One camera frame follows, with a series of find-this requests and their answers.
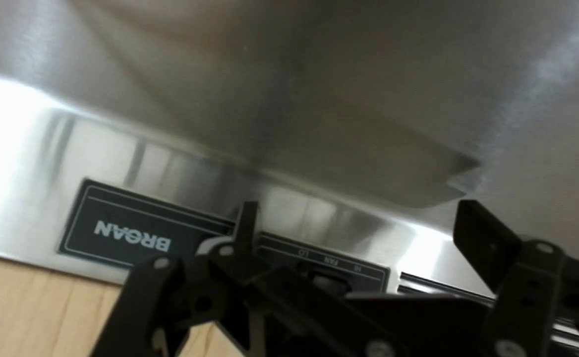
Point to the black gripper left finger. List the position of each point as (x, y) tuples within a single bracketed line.
[(236, 309)]

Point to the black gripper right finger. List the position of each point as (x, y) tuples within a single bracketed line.
[(527, 289)]

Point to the wood cabinet over hood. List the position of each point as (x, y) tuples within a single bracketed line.
[(32, 309)]

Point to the stainless steel range hood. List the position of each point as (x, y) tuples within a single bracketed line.
[(369, 99)]

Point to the black Broan control panel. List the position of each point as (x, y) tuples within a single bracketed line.
[(131, 228)]

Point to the black fan rocker switch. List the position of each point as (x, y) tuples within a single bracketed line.
[(325, 279)]

